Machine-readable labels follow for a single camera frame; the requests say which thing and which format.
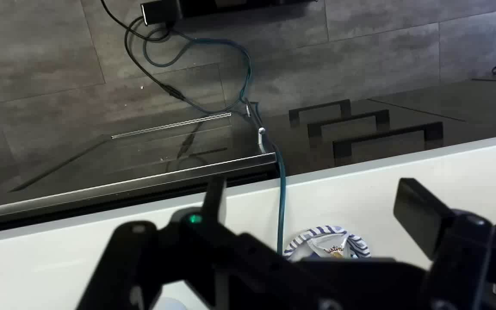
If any dark lower cabinet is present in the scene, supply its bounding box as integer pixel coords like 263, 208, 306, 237
0, 74, 496, 231

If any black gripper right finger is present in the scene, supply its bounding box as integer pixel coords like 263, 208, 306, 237
392, 175, 496, 310

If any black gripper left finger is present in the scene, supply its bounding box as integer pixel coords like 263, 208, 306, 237
73, 175, 318, 310

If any black drawer handle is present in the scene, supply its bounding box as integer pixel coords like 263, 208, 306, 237
287, 98, 352, 127
330, 120, 445, 160
306, 108, 390, 139

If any black box on floor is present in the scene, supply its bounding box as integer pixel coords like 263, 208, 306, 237
139, 0, 318, 26

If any thin black floor cable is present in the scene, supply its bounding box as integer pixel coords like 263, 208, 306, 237
98, 0, 249, 117

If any blue patterned white plate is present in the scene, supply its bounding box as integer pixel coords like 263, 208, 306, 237
280, 224, 373, 263

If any long silver appliance handle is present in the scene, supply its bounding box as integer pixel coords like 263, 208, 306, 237
0, 151, 278, 232

